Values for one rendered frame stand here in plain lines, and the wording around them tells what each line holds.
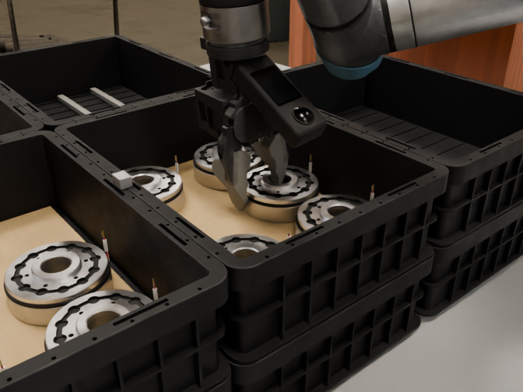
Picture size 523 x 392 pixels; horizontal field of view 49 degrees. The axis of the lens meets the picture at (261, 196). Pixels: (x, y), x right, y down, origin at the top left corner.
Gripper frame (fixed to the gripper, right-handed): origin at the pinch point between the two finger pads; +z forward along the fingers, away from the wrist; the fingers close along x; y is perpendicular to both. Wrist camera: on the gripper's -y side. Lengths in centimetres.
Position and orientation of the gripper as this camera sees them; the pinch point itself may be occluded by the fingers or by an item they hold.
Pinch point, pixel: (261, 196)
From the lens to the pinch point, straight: 73.4
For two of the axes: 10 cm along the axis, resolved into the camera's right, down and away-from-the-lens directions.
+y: -6.2, -3.8, 6.9
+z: 0.7, 8.4, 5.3
